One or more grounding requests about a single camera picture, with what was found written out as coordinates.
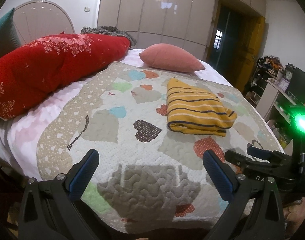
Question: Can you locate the yellow striped knit sweater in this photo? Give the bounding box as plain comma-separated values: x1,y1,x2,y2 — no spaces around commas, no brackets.
167,78,238,137

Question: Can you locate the person's right hand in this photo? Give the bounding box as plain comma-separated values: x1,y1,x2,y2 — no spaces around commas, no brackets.
283,198,305,239

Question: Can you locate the white open shelf cabinet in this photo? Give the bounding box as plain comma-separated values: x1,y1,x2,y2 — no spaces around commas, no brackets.
256,80,305,155

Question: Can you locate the black television screen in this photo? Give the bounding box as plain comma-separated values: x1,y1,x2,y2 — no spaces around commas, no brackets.
287,67,305,103

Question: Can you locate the purple square desk clock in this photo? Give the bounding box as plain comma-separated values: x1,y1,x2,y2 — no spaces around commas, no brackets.
278,77,290,92

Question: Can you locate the patchwork heart quilt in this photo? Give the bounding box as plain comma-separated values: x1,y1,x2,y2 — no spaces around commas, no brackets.
37,62,281,233

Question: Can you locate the dark ornate mantel clock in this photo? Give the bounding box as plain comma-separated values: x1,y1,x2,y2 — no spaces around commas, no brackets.
284,63,296,81

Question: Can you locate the red floral long pillow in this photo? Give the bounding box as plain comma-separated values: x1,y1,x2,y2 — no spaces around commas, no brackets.
0,34,131,120

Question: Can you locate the wooden door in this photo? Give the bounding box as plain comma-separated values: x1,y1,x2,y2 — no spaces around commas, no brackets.
234,16,265,93

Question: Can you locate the teal cushion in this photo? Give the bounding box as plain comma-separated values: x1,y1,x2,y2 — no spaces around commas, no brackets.
0,8,21,58

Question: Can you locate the grey knit blanket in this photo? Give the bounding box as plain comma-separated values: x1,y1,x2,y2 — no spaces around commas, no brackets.
80,26,137,47

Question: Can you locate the arched beige headboard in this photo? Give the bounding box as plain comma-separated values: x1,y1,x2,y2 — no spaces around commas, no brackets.
13,0,75,45

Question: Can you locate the beige glossy wardrobe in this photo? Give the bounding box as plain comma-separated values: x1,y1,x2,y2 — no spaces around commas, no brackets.
97,0,266,60

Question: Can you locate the pink corduroy pillow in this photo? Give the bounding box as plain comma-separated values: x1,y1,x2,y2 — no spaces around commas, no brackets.
139,43,205,73

